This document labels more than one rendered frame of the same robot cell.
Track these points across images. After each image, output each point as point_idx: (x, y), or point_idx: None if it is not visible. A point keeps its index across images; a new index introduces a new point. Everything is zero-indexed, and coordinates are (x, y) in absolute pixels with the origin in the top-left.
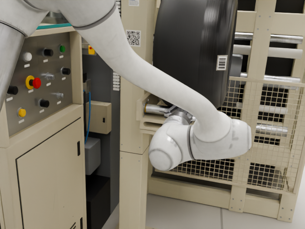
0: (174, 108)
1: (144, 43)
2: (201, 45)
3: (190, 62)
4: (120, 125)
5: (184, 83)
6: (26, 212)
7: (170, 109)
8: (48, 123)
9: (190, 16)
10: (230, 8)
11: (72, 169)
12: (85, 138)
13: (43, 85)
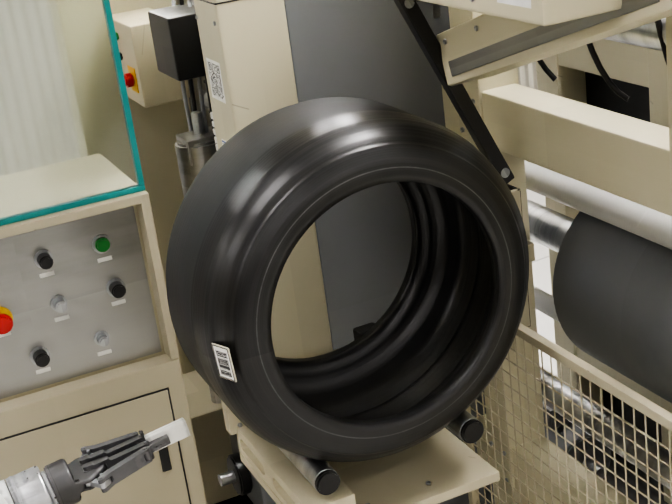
0: (111, 446)
1: None
2: (191, 310)
3: (190, 343)
4: None
5: (208, 384)
6: None
7: (96, 447)
8: (41, 398)
9: (191, 234)
10: (257, 227)
11: (141, 498)
12: None
13: (43, 321)
